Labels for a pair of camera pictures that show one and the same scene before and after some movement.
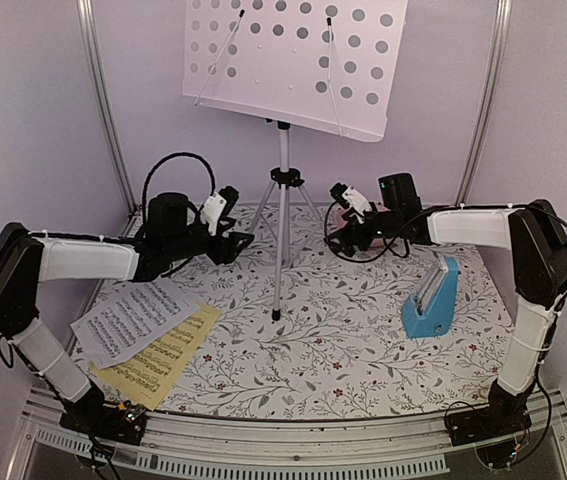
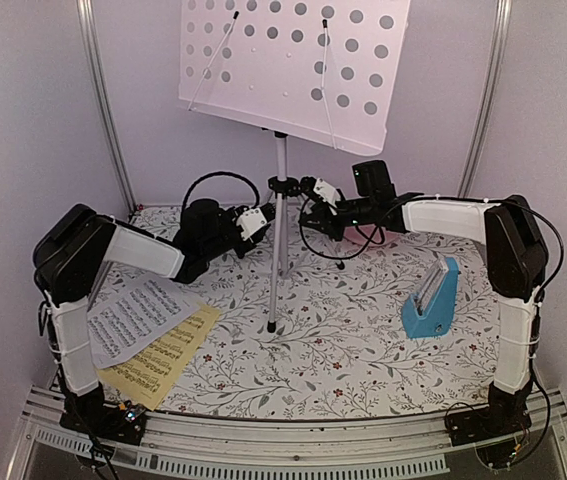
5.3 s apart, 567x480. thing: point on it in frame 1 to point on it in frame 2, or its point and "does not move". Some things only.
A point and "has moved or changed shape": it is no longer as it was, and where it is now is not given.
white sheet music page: (121, 325) does not move
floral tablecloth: (306, 334) does not move
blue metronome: (431, 309) does not move
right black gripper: (344, 234) to (324, 215)
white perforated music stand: (339, 65) has moved or changed shape
